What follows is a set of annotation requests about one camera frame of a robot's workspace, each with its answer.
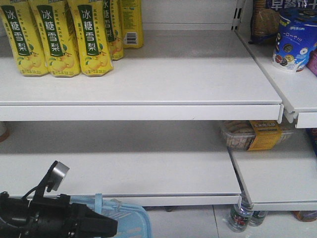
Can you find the white store shelving unit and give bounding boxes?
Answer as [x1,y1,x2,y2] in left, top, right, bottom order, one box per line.
[0,0,317,238]

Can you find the light blue plastic basket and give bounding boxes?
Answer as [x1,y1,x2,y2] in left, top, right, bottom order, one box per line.
[70,193,153,238]

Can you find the blue cookie cup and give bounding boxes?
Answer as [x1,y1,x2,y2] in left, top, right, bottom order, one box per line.
[272,8,317,72]

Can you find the clear water bottle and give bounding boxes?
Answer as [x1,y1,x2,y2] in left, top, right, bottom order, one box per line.
[228,204,253,233]

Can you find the yellow pear drink carton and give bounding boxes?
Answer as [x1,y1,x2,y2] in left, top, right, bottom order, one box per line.
[67,0,113,77]
[0,0,49,76]
[28,0,81,77]

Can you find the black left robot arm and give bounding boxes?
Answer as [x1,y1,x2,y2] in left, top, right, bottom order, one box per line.
[0,192,118,238]

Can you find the biscuit box yellow label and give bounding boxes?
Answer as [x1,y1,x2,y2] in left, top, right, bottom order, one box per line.
[219,120,294,151]

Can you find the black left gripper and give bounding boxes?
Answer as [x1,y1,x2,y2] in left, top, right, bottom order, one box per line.
[27,194,118,238]

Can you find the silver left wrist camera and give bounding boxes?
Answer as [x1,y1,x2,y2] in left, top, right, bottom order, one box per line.
[45,161,69,192]

